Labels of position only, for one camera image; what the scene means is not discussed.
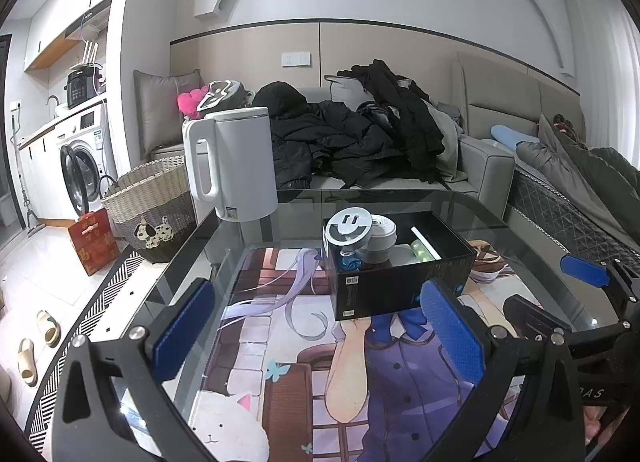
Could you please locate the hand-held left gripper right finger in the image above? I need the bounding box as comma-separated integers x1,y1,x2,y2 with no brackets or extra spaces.
419,280,586,462

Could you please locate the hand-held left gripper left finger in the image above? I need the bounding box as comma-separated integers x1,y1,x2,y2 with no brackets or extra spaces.
50,278,216,462

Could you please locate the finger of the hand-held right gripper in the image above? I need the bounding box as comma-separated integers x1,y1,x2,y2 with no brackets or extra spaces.
502,294,574,339
559,254,640,304

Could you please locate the black cardboard box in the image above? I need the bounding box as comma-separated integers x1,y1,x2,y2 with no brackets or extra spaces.
322,210,477,322

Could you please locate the yellow-green bottle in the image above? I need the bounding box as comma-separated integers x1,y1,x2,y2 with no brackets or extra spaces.
409,239,434,263

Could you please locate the person's right hand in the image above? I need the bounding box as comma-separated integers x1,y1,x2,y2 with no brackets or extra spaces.
582,404,632,449

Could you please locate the printed table mat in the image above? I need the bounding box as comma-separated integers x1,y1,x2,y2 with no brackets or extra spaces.
187,242,566,462

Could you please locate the black and white striped rug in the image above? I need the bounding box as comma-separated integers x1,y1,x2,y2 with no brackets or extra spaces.
22,247,151,448

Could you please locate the grey quilted coat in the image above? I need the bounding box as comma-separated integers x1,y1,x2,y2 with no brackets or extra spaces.
514,114,640,244

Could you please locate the red gift bag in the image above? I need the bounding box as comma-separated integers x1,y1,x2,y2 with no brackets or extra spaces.
67,208,120,277

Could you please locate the beige slipper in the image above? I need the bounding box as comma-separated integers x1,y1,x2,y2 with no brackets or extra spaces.
17,338,39,387
35,309,62,348

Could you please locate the wicker basket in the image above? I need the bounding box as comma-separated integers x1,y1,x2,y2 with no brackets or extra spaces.
101,156,197,263

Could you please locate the grey sofa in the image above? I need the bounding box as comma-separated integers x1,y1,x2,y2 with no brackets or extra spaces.
150,87,516,238

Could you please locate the light blue cloth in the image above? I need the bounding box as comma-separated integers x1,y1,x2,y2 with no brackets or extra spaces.
489,124,539,151

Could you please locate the white electric kettle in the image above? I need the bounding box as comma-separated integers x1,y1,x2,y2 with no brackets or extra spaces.
182,108,280,223

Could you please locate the grey garment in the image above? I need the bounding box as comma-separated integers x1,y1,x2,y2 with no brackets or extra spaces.
425,102,466,181

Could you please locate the floor mop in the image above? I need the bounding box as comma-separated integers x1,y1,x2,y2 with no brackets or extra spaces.
7,102,46,236

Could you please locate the beige padded headboard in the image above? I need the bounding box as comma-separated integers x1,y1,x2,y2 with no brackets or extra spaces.
452,50,586,143

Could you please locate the white base cabinet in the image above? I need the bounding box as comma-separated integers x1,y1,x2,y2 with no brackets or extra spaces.
17,126,66,221

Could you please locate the white washing machine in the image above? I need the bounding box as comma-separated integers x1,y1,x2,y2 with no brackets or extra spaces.
53,102,119,221

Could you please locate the white curtain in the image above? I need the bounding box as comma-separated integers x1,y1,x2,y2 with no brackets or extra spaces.
559,0,640,154

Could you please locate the black clothing pile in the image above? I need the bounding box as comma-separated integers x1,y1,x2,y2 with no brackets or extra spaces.
337,59,446,183

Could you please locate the grey cushion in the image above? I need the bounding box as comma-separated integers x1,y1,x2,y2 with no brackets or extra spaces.
132,68,204,153

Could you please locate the pink plush toy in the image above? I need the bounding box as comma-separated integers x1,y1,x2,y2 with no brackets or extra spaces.
176,84,211,121

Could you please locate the black puffer jacket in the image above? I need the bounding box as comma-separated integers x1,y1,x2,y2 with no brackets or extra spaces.
251,82,416,191

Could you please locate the ghost mask cushion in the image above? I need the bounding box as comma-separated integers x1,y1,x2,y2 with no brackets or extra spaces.
197,79,249,116

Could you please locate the black kitchen appliance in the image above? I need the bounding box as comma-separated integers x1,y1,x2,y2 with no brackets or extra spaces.
64,67,106,110

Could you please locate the light grey pillow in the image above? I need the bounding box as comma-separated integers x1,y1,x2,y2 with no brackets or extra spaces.
323,74,371,103

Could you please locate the white router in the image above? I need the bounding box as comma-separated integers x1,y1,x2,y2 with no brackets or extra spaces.
77,39,104,66

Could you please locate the white wall cabinet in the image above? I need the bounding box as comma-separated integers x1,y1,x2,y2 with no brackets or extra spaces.
24,0,114,73

